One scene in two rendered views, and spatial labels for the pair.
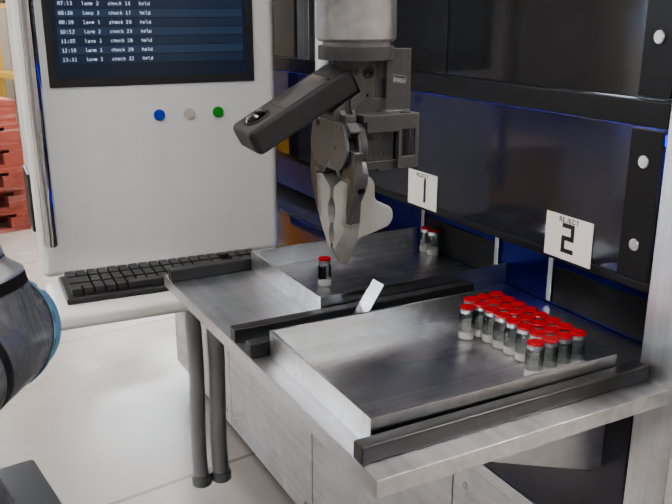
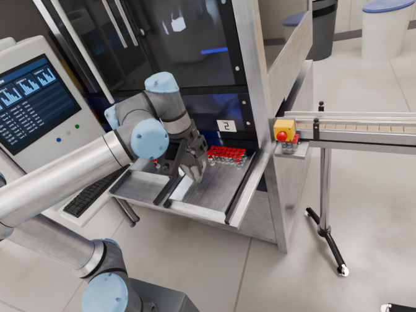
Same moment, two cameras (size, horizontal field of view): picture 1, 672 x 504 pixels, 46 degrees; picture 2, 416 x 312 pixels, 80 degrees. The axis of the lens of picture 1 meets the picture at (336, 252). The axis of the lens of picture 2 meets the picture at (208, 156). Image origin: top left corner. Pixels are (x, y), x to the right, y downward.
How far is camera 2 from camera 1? 40 cm
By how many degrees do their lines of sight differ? 28
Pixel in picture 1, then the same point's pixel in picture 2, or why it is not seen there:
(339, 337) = (183, 186)
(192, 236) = not seen: hidden behind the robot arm
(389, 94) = (193, 135)
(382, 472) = (235, 223)
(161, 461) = (109, 223)
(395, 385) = (212, 193)
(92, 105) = (33, 151)
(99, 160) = not seen: hidden behind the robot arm
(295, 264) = (142, 163)
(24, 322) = (114, 254)
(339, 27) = (177, 129)
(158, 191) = not seen: hidden behind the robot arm
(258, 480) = (142, 210)
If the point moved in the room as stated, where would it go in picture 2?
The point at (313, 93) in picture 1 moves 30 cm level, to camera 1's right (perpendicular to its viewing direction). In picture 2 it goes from (179, 151) to (258, 101)
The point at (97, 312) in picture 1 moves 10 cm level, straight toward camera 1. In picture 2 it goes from (90, 214) to (99, 222)
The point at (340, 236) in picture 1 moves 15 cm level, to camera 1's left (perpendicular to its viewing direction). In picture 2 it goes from (199, 178) to (158, 207)
